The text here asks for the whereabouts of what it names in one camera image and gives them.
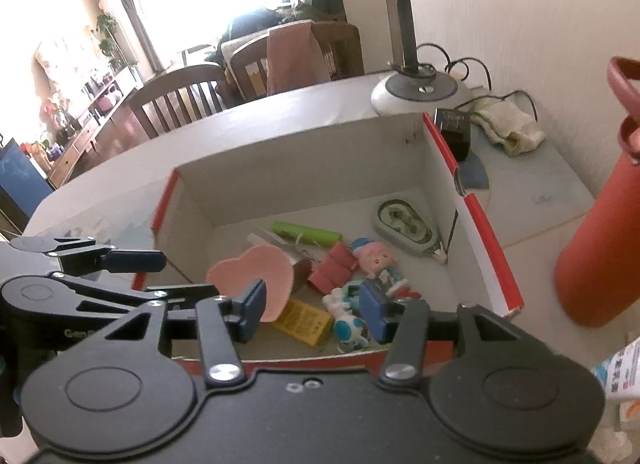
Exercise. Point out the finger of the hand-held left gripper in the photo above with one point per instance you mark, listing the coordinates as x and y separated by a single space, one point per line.
185 290
135 261

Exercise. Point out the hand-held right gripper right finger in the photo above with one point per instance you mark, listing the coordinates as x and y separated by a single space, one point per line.
375 314

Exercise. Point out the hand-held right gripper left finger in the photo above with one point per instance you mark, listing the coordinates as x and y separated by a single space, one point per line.
252 309

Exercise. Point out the white blue robot toy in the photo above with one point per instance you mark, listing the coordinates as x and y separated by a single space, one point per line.
347 326

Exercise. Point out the yellow box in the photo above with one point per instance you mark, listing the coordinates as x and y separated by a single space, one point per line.
302 321

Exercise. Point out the pink haired doll figure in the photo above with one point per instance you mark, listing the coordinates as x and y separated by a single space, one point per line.
377 256

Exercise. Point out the green whistle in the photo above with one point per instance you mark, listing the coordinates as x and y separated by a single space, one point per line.
305 234

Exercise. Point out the red cardboard box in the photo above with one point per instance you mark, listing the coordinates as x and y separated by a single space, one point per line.
310 159

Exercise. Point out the blue board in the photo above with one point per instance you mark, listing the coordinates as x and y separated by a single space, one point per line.
20 179

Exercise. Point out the wooden drawer cabinet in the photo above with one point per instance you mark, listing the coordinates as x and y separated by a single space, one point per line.
85 139

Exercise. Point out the dark wooden chair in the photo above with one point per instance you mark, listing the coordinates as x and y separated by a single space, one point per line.
345 44
175 79

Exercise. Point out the black power adapter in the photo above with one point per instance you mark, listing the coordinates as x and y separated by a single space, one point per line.
454 131

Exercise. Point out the floral cloth cover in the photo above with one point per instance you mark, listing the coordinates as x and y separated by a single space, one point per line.
65 56

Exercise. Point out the white standing air conditioner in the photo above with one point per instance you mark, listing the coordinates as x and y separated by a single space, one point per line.
120 44

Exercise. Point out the green potted plant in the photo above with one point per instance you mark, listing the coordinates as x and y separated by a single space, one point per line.
107 44

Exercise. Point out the grey desk lamp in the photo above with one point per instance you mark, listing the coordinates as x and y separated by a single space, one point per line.
420 89

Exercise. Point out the green white cloth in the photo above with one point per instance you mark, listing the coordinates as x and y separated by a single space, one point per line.
510 126

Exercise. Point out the red water bottle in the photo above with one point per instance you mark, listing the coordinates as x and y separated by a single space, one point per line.
600 254

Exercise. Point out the grey curtain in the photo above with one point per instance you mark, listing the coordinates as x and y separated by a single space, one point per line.
135 19

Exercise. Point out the white printed packet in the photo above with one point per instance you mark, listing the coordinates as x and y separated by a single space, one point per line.
620 374

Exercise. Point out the pink cloth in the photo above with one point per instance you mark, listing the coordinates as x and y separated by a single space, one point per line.
295 59

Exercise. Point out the dark jacket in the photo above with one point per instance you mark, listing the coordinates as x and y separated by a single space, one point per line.
250 26

